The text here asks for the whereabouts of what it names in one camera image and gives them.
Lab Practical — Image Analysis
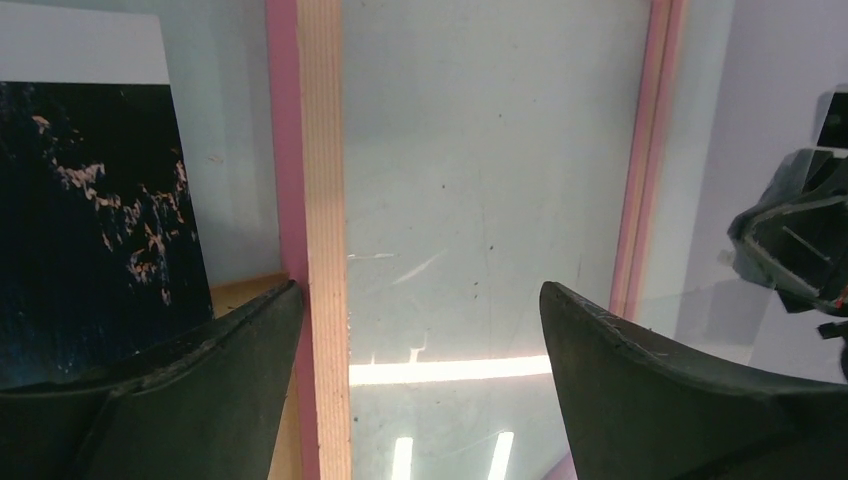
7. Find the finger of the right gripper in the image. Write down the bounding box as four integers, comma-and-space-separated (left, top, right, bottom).
727, 149, 847, 317

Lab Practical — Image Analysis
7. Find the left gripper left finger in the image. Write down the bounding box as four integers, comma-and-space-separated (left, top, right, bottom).
1, 318, 270, 479

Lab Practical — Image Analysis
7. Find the brown backing board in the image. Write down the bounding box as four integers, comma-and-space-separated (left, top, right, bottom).
211, 272, 305, 479

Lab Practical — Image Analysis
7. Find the pink wooden picture frame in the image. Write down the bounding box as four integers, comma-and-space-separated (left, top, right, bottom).
267, 1, 676, 479

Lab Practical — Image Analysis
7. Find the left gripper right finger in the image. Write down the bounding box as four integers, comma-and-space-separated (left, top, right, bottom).
539, 281, 847, 479

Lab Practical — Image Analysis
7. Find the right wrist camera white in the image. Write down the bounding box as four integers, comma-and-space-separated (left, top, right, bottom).
813, 83, 847, 149

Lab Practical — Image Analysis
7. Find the landscape photo print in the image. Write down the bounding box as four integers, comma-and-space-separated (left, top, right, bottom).
1, 2, 213, 389

